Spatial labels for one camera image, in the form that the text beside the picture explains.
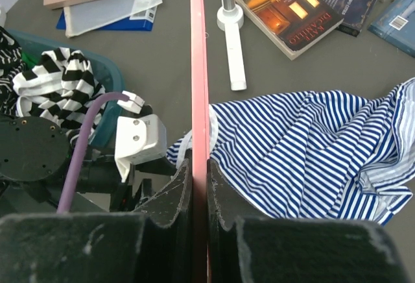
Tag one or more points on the teal plastic basket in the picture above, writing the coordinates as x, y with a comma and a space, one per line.
104, 70

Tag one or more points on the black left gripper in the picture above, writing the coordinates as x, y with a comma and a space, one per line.
99, 174

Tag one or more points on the orange cover paperback book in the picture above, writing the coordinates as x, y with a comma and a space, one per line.
293, 26

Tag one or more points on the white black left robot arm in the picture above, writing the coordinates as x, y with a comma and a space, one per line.
35, 156

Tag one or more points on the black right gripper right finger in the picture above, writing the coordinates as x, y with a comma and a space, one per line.
245, 245

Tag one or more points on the blue plastic folder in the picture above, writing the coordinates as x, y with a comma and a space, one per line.
141, 21

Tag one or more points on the blue white striped tank top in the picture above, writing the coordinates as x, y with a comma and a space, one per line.
320, 155

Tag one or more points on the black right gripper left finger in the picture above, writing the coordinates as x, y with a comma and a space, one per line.
150, 244

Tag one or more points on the blue cover book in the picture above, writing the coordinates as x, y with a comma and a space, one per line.
396, 25

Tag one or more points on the pink plastic hanger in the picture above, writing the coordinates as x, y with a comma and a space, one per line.
200, 140

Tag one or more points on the thin-striped black white garment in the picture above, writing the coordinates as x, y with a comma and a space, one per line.
11, 65

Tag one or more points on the wide-striped black white garment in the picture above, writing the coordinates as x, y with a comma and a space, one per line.
60, 88

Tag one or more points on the green garment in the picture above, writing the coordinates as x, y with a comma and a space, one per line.
29, 60

